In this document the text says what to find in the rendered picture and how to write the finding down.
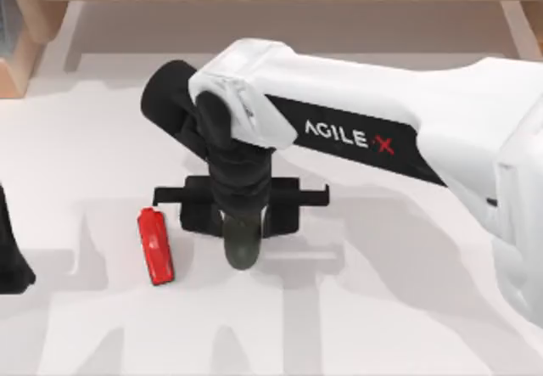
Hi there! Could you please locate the red stapler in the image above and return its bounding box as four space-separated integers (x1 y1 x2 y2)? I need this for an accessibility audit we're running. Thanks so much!
137 206 176 286

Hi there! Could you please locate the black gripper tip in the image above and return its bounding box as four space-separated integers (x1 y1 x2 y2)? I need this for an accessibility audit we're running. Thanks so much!
0 183 37 296

